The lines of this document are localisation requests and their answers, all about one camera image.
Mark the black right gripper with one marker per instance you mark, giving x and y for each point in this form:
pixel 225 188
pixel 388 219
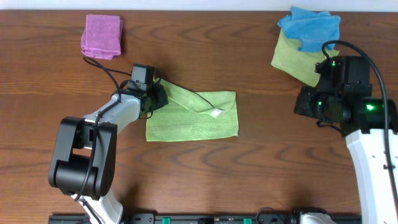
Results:
pixel 307 93

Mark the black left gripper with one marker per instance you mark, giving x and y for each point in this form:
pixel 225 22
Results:
pixel 163 99

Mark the light green cloth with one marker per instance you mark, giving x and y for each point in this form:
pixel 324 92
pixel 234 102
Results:
pixel 193 116

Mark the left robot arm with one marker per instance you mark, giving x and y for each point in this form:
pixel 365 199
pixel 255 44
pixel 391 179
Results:
pixel 84 157

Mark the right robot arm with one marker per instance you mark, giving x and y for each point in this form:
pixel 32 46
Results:
pixel 370 138

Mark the crumpled blue cloth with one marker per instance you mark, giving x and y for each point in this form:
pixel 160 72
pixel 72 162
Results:
pixel 311 28

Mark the olive green cloth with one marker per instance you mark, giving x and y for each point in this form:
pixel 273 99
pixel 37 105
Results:
pixel 301 65

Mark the folded pink cloth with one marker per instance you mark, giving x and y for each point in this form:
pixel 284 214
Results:
pixel 102 36

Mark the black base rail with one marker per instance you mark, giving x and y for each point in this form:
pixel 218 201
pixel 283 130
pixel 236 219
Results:
pixel 266 216

